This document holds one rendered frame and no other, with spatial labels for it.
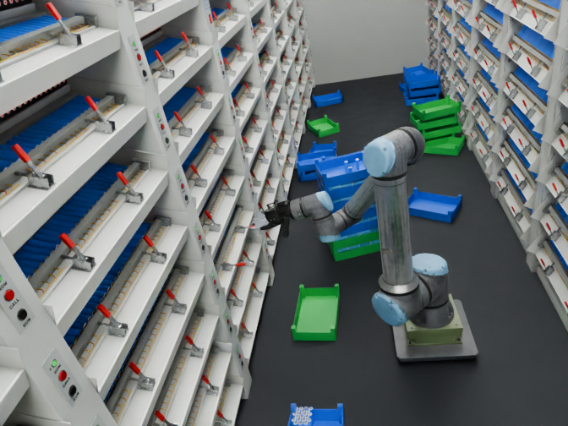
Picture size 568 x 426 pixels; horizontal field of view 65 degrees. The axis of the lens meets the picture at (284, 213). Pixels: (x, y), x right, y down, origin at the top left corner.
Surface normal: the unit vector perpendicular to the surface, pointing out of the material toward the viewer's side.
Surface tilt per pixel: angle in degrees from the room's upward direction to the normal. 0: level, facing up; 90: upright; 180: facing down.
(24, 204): 17
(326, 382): 0
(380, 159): 80
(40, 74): 107
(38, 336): 90
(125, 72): 90
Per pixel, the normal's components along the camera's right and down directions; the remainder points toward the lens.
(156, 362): 0.11, -0.83
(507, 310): -0.18, -0.83
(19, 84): 0.99, 0.16
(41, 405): -0.12, 0.55
